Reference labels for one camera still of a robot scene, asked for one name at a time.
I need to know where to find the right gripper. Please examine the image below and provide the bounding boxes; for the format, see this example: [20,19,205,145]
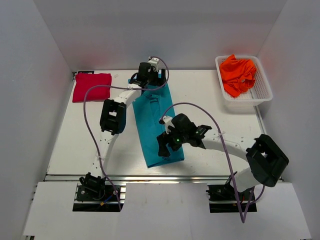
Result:
[157,124,189,157]

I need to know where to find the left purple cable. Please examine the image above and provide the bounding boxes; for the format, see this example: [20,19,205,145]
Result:
[83,56,170,211]

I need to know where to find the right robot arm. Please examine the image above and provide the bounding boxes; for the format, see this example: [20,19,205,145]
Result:
[156,113,289,200]

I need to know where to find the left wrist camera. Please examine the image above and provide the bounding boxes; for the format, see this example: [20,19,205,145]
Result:
[148,56,160,72]

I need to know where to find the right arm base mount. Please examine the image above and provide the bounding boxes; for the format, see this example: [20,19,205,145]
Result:
[206,176,257,214]

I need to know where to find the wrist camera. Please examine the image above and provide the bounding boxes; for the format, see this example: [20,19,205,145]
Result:
[159,115,175,134]
[148,56,160,72]

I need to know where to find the orange t-shirt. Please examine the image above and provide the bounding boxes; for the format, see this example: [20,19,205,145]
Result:
[219,54,257,98]

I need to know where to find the purple cable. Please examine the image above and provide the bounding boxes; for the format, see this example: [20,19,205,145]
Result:
[83,56,170,211]
[159,102,266,224]

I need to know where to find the aluminium table edge rail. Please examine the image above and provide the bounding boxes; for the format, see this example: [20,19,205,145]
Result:
[44,174,282,185]

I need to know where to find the white plastic basket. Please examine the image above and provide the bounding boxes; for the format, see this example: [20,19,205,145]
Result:
[215,55,273,107]

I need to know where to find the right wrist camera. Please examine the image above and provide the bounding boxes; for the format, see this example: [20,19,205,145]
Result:
[159,115,175,134]

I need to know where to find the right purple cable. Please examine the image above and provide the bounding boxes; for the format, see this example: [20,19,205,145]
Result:
[159,102,266,224]

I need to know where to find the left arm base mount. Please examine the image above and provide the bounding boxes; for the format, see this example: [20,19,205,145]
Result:
[72,173,125,213]

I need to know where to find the teal t-shirt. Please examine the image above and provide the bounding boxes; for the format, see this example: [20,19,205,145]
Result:
[132,85,185,168]

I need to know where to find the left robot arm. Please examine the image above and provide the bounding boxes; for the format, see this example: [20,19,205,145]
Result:
[83,56,170,187]

